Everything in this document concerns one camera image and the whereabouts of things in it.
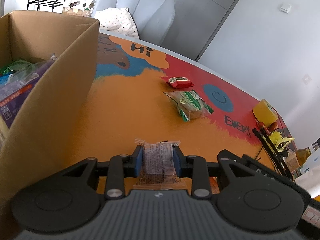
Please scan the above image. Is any dark brown cake packet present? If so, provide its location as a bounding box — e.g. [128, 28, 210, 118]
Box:
[133, 138, 187, 191]

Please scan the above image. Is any green label pastry packet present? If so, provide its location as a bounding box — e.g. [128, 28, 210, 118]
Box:
[164, 90, 214, 122]

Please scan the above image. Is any red snack bar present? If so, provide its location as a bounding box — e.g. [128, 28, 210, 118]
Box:
[162, 76, 193, 89]

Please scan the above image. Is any green snack packet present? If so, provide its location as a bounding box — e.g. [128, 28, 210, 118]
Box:
[1, 60, 35, 76]

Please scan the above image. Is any black folding stand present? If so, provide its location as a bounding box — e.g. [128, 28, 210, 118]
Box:
[252, 128, 293, 180]

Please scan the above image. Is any white paper towel roll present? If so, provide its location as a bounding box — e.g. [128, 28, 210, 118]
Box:
[295, 172, 319, 198]

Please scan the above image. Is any yellow plastic bag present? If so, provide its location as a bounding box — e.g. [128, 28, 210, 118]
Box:
[268, 131, 294, 152]

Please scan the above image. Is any brown glass bottle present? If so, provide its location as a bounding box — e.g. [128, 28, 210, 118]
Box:
[296, 139, 319, 165]

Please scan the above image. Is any colourful cartoon table mat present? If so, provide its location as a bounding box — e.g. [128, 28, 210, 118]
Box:
[73, 34, 273, 168]

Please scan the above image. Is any brown cardboard box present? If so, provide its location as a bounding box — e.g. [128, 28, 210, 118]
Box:
[1, 11, 99, 239]

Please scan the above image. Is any yellow tape roll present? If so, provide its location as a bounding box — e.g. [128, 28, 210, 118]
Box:
[252, 99, 278, 127]

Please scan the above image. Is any white dotted pillow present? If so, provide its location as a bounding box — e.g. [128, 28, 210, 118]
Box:
[94, 7, 139, 38]

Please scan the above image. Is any grey door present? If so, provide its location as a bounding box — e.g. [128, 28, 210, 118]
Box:
[161, 0, 239, 61]

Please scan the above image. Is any grey armchair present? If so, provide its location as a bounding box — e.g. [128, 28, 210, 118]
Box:
[92, 0, 175, 46]

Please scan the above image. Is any black shoe rack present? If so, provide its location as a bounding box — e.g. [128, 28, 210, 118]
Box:
[27, 0, 66, 12]

